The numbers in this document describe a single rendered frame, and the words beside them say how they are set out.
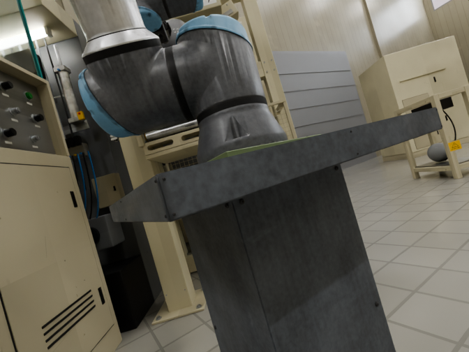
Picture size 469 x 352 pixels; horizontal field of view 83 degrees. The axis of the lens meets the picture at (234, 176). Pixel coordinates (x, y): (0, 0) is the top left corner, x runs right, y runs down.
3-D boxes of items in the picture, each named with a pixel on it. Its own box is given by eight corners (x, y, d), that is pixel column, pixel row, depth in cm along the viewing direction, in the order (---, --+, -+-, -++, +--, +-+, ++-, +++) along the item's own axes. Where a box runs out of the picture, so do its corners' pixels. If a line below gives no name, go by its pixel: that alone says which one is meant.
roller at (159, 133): (147, 141, 135) (145, 142, 131) (144, 133, 133) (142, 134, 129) (213, 121, 135) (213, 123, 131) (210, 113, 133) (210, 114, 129)
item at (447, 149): (458, 179, 241) (433, 95, 241) (413, 179, 301) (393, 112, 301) (494, 167, 241) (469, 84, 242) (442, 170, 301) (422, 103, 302)
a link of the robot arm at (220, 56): (271, 88, 48) (246, -4, 48) (179, 112, 48) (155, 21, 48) (263, 111, 63) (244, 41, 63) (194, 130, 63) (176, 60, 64)
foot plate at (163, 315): (151, 325, 130) (151, 321, 130) (166, 300, 157) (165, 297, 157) (204, 310, 130) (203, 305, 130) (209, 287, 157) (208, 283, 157)
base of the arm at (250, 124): (307, 139, 54) (294, 92, 54) (239, 149, 42) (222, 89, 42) (246, 160, 68) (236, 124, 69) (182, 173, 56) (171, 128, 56)
